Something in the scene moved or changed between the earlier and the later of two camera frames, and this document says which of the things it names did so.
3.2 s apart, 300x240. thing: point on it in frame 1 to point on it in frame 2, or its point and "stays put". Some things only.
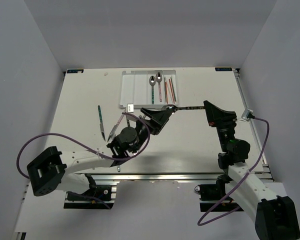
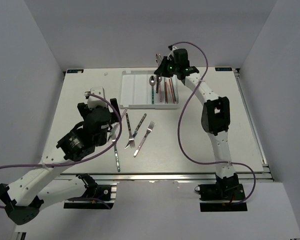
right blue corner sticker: (223, 69) stays put
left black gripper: (158, 119) to (84, 109)
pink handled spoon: (159, 77) stays put
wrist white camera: (130, 107) to (93, 100)
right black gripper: (217, 117) to (161, 69)
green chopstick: (173, 89) stays put
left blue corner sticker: (75, 71) stays put
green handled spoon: (152, 80) stays put
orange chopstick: (171, 91) stays put
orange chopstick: (166, 86) stays put
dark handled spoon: (174, 107) to (158, 59)
